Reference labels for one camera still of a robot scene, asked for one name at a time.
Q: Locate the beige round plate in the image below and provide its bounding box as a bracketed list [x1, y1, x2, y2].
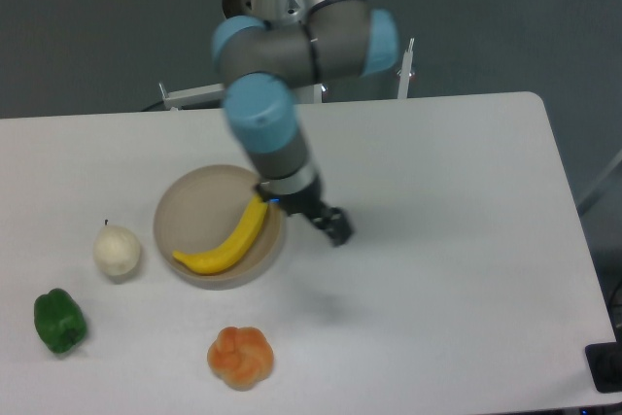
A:
[153, 164, 285, 290]

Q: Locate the orange knotted bread roll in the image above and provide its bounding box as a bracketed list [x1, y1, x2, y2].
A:
[206, 327, 275, 391]

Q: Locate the white pear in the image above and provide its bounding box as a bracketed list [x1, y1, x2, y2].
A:
[92, 221, 142, 284]

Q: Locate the black device at table edge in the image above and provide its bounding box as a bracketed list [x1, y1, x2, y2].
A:
[585, 342, 621, 394]

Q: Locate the white right mounting bracket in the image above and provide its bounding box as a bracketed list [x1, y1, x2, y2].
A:
[397, 38, 415, 99]

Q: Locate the white left mounting bracket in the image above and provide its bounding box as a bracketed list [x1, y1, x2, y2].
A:
[158, 83, 225, 110]

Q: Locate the green bell pepper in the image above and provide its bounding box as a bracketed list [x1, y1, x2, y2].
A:
[33, 289, 88, 355]

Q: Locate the yellow banana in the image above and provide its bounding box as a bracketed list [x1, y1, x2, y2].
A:
[172, 195, 268, 275]

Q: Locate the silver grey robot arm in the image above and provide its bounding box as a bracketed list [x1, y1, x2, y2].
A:
[211, 0, 398, 246]

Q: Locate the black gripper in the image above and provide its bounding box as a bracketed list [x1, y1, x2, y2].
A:
[254, 175, 354, 247]

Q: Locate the white mounting bracket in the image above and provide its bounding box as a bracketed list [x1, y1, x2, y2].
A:
[397, 38, 415, 99]
[158, 83, 225, 110]

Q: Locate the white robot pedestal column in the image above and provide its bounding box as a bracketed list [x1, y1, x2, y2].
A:
[212, 0, 322, 103]

